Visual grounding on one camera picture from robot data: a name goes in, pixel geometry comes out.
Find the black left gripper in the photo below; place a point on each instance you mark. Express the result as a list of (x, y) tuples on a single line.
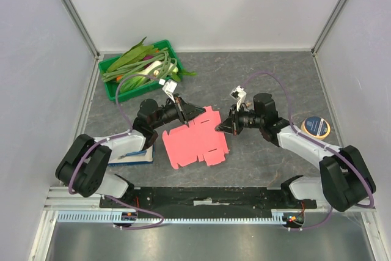
[(186, 111)]

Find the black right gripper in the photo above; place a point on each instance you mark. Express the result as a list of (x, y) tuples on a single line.
[(234, 121)]

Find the pink paper box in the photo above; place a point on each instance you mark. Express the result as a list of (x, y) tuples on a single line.
[(199, 141)]

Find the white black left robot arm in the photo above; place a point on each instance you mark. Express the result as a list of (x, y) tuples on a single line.
[(83, 168)]

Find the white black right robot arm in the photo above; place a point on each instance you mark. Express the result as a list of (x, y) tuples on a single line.
[(344, 180)]

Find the green long beans bundle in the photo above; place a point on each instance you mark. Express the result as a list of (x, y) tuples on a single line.
[(138, 67)]

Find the white radish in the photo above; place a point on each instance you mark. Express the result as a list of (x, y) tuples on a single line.
[(157, 68)]

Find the bok choy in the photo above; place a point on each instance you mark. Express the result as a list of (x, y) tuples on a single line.
[(133, 82)]

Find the blue white book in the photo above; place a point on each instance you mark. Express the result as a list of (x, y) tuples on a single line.
[(135, 158)]

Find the green leafy vegetable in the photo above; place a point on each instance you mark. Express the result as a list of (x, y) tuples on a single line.
[(134, 54)]

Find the yellow masking tape roll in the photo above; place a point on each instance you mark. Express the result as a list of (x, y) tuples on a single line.
[(316, 127)]

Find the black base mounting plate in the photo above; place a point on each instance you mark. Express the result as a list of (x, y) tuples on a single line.
[(258, 197)]

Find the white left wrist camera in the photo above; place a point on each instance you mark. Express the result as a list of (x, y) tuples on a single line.
[(168, 87)]

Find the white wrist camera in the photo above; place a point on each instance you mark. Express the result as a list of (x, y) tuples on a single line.
[(168, 87), (238, 94)]

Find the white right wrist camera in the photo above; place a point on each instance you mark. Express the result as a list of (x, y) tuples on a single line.
[(238, 94)]

